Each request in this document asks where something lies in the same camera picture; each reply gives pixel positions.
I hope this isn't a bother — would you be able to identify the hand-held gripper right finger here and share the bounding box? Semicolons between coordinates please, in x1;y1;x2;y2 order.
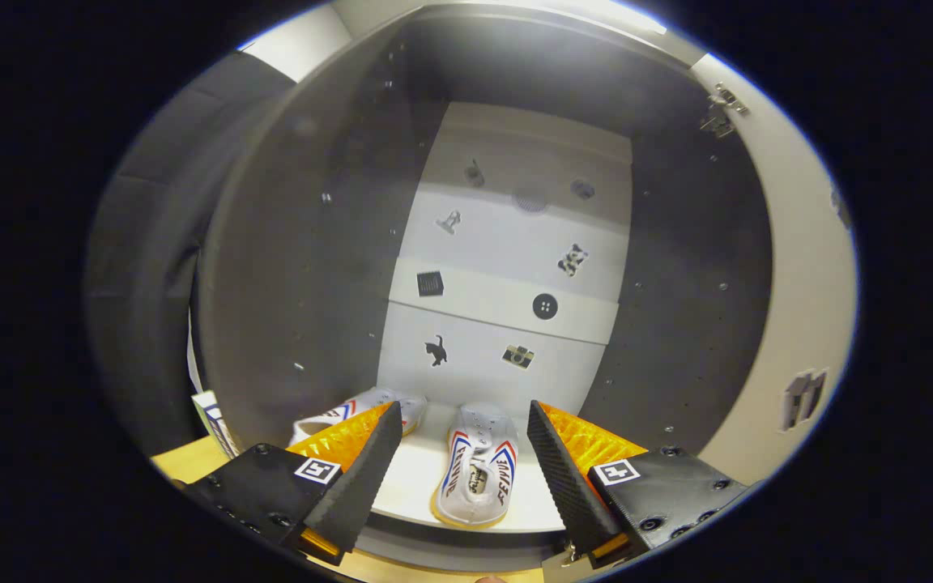
526;399;751;569

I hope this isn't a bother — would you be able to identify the metal door hinge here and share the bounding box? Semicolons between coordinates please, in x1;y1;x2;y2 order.
542;541;593;580
697;81;751;138

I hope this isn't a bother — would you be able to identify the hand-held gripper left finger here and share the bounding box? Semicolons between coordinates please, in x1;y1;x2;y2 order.
179;402;404;568

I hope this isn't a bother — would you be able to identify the grey shoe cabinet door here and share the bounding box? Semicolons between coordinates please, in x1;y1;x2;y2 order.
689;49;858;487

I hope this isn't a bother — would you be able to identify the dark grey shoe cabinet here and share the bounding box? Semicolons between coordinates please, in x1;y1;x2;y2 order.
191;0;775;576

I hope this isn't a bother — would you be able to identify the green book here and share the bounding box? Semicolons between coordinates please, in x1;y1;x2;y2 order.
191;390;239;461

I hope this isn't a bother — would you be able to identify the white canvas shoe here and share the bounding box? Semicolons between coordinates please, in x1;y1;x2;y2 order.
431;402;520;529
288;386;428;448

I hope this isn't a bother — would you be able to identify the black backdrop cloth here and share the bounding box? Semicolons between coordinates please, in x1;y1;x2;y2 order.
82;50;297;458

